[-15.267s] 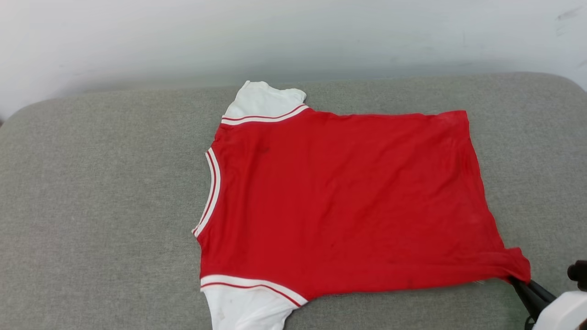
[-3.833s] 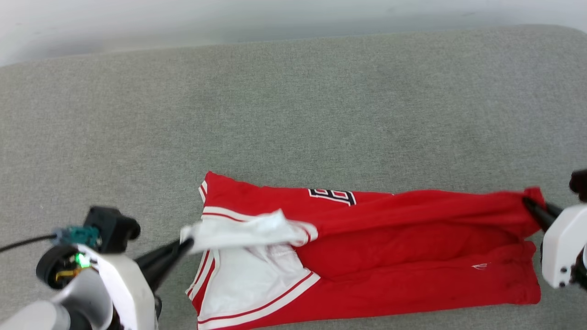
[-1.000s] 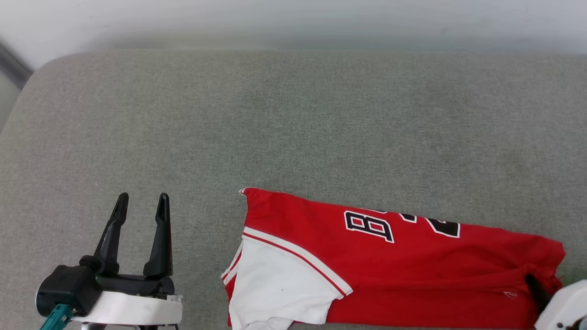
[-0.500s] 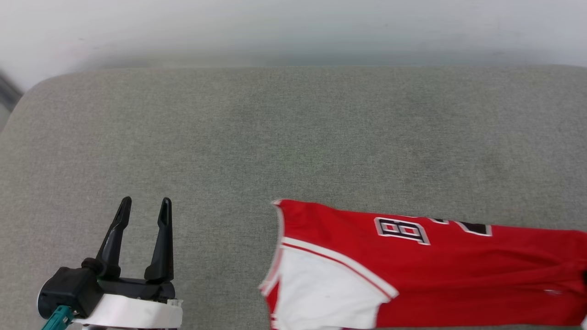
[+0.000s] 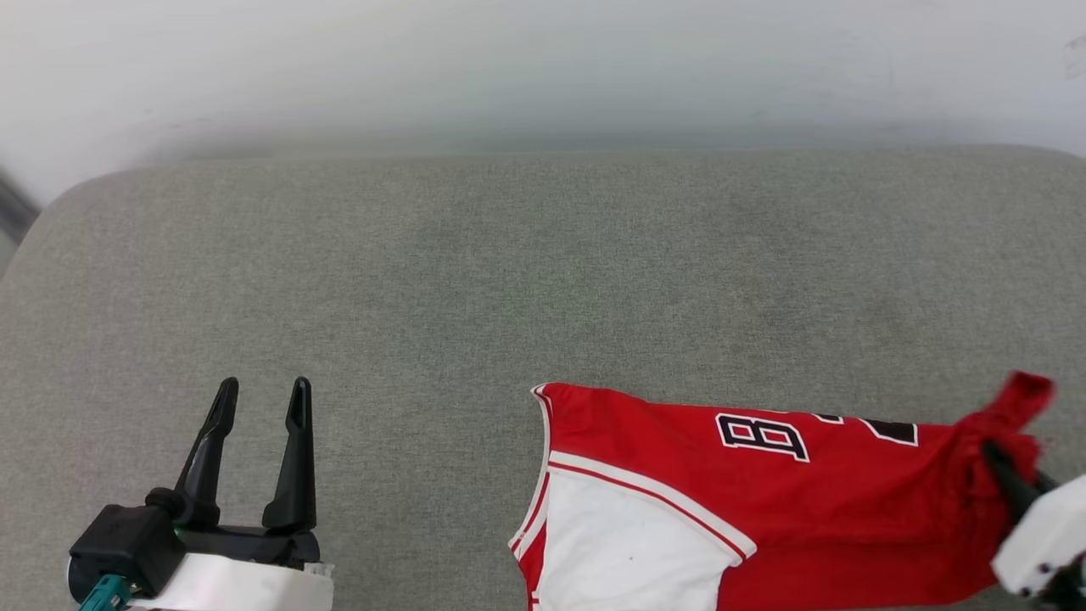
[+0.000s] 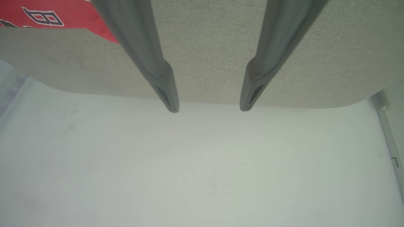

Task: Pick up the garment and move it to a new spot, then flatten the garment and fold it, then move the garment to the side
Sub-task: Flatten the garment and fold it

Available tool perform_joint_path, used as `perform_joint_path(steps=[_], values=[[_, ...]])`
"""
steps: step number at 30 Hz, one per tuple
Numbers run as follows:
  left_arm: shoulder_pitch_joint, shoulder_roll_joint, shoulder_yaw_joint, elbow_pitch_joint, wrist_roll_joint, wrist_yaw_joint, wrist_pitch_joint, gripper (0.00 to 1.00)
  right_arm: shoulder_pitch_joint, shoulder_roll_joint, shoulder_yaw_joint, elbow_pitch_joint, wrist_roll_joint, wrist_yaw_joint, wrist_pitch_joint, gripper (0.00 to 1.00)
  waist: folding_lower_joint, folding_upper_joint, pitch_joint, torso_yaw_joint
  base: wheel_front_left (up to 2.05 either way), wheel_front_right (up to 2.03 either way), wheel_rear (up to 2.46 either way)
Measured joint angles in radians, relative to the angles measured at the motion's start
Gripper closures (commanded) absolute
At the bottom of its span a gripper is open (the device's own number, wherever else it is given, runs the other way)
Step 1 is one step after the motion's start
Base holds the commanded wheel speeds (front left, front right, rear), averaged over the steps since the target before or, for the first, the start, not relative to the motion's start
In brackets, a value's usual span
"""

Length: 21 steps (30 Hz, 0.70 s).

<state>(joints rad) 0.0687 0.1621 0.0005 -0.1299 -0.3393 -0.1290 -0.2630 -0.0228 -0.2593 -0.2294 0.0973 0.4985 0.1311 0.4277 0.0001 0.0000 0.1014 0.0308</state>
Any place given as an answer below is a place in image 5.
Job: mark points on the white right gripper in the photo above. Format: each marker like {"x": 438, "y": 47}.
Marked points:
{"x": 1048, "y": 535}

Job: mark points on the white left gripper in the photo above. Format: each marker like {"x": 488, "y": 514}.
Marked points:
{"x": 246, "y": 585}

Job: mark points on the red Bulls basketball jersey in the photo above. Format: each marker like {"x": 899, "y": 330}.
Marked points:
{"x": 679, "y": 441}

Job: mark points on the grey fabric sofa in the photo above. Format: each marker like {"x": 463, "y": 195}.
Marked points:
{"x": 424, "y": 297}

